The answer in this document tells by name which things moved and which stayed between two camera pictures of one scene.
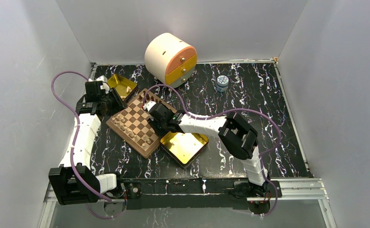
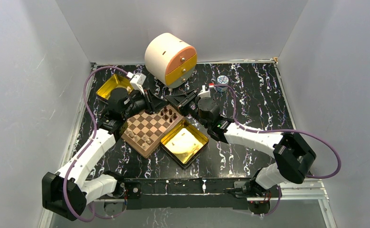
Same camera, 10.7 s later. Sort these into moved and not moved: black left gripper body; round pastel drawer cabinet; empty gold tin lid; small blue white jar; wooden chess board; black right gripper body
Moved: black left gripper body; black right gripper body
Not moved: wooden chess board; small blue white jar; empty gold tin lid; round pastel drawer cabinet
